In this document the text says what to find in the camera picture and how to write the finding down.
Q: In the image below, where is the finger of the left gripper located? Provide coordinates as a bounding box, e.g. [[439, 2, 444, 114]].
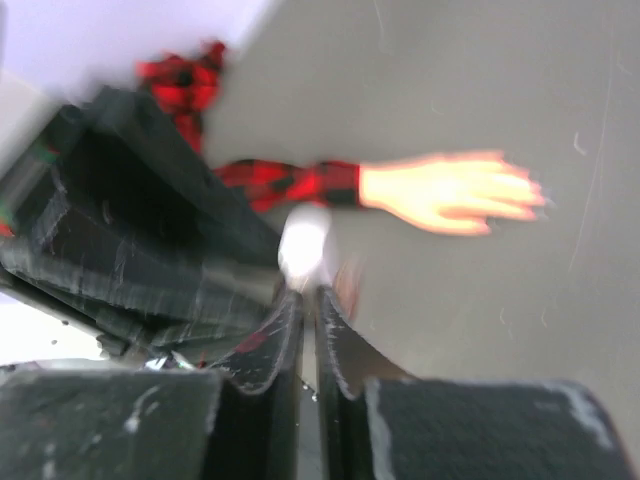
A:
[[87, 87, 280, 268], [1, 199, 280, 358]]

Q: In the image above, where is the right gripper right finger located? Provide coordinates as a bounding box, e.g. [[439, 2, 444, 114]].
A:
[[315, 287, 639, 479]]

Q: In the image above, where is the red black plaid sleeve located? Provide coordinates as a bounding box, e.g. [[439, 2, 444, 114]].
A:
[[135, 40, 362, 212]]

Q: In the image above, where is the white nail polish cap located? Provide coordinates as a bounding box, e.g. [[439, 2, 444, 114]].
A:
[[278, 204, 337, 293]]

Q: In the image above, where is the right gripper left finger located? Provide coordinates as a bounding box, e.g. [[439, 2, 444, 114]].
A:
[[1, 291, 303, 479]]

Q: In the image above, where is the mannequin hand with long nails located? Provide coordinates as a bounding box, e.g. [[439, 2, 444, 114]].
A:
[[359, 150, 549, 236]]

